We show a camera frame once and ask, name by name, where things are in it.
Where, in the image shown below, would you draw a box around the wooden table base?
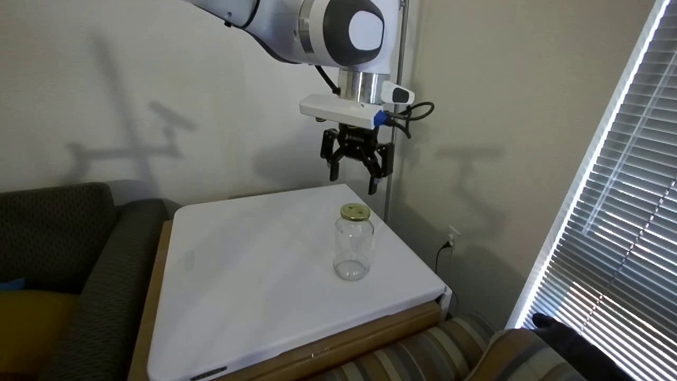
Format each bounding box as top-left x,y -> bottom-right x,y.
127,220 -> 446,381

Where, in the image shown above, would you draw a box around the striped sofa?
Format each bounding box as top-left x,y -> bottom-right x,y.
309,314 -> 632,381

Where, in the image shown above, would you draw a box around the white table top board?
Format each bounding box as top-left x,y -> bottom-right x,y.
147,185 -> 450,381

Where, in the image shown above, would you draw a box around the clear glass jar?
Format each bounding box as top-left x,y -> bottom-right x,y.
333,218 -> 374,282

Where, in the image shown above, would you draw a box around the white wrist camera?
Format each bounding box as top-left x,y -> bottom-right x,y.
298,80 -> 414,129

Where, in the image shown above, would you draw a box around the dark grey armchair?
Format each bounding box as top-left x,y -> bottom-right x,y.
0,183 -> 170,381

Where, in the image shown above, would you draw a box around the yellow cushion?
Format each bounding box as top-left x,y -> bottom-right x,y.
0,290 -> 79,381

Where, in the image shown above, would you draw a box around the gold metal jar lid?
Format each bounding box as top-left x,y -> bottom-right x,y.
341,203 -> 371,223

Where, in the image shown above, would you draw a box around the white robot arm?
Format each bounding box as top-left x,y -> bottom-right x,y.
191,0 -> 399,192

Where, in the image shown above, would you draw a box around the black camera cable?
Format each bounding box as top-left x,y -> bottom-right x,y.
313,64 -> 436,140

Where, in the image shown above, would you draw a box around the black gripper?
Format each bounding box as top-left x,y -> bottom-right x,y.
320,126 -> 393,194

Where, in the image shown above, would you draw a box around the wall socket with plug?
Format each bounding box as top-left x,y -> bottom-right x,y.
435,225 -> 460,274

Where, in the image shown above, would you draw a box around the window blinds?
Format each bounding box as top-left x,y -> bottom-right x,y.
508,0 -> 677,381

